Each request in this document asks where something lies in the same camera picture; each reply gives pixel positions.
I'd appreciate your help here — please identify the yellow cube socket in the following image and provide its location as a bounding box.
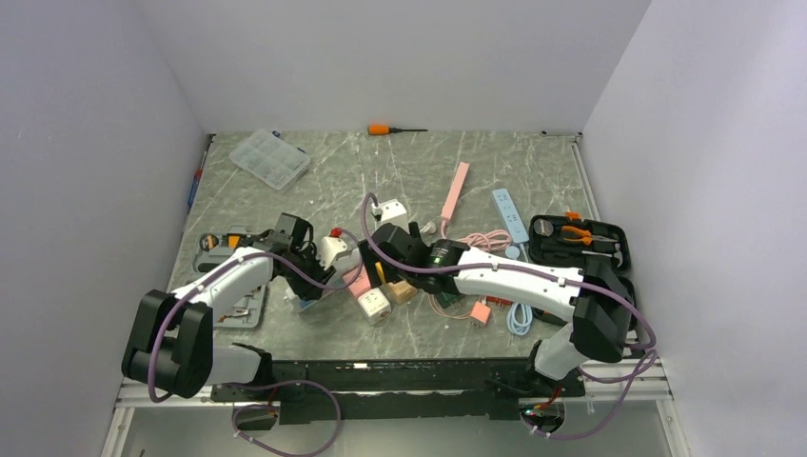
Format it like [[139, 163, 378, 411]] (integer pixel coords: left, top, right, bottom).
[[375, 262, 386, 285]]

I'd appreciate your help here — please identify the beige cube socket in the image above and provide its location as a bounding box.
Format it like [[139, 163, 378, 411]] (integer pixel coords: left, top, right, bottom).
[[384, 281, 419, 305]]

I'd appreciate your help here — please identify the pink cube socket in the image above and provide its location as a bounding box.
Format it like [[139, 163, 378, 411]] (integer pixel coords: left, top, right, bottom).
[[344, 267, 372, 299]]

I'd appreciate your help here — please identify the white cube socket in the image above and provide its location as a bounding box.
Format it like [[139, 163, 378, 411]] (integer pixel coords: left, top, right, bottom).
[[357, 288, 392, 326]]

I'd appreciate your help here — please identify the grey tool tray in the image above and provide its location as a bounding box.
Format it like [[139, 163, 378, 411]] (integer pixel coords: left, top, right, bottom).
[[189, 226, 268, 329]]

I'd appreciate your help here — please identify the clear plastic screw box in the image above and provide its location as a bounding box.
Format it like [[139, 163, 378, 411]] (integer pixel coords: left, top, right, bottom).
[[228, 129, 310, 190]]

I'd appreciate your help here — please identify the pink cable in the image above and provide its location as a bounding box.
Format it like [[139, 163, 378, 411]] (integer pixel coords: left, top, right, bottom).
[[440, 222, 515, 255]]

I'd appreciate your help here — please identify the light blue power strip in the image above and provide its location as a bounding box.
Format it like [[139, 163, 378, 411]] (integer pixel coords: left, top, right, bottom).
[[491, 189, 529, 245]]

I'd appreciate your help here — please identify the light blue cable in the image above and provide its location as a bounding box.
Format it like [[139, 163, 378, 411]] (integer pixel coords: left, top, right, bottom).
[[503, 244, 535, 338]]

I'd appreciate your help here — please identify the black tool case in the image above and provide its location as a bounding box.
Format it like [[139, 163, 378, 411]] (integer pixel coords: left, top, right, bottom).
[[528, 212, 636, 300]]

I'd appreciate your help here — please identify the white power strip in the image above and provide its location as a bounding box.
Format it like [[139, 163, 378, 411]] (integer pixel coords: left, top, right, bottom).
[[284, 286, 328, 313]]

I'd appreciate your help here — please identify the green cube socket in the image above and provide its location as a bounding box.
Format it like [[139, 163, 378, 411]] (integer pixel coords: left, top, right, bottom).
[[434, 292, 463, 309]]

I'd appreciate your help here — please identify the pink power strip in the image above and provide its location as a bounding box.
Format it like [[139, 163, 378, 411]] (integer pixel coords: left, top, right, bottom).
[[441, 162, 470, 225]]

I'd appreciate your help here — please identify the red cube socket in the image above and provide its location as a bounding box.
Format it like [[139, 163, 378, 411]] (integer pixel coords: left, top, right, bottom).
[[482, 296, 512, 308]]

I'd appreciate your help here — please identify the pink charger plug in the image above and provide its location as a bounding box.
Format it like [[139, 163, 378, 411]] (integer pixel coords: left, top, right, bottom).
[[468, 301, 492, 328]]

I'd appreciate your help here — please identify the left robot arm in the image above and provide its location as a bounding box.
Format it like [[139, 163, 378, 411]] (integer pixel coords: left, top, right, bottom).
[[121, 213, 336, 403]]

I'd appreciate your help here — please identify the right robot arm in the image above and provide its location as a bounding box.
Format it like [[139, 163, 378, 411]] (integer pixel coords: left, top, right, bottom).
[[364, 223, 636, 395]]

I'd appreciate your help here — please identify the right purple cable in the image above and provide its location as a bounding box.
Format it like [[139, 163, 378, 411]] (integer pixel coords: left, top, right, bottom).
[[360, 191, 659, 443]]

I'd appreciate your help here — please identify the purple cable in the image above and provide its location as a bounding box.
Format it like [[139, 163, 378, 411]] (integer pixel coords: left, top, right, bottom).
[[146, 228, 365, 457], [360, 191, 659, 443]]

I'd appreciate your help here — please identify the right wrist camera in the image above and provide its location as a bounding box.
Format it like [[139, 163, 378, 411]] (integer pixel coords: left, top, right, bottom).
[[370, 199, 409, 229]]

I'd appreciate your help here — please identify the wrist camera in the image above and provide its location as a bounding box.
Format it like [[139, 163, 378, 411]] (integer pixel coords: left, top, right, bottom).
[[370, 199, 409, 229], [317, 228, 360, 276]]

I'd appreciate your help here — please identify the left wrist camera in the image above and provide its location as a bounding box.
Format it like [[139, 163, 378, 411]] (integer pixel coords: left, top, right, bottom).
[[317, 228, 360, 276]]

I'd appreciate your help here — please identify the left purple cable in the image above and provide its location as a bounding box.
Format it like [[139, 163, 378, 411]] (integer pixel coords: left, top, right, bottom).
[[146, 228, 365, 457]]

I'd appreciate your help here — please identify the thin pink wire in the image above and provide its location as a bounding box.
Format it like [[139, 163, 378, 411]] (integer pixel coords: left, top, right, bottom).
[[428, 293, 475, 322]]

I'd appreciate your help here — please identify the orange handled screwdriver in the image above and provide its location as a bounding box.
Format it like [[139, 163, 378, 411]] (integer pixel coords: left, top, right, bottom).
[[366, 125, 427, 136]]

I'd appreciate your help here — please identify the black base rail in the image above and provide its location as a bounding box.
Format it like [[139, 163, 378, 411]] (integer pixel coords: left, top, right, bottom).
[[211, 357, 585, 425]]

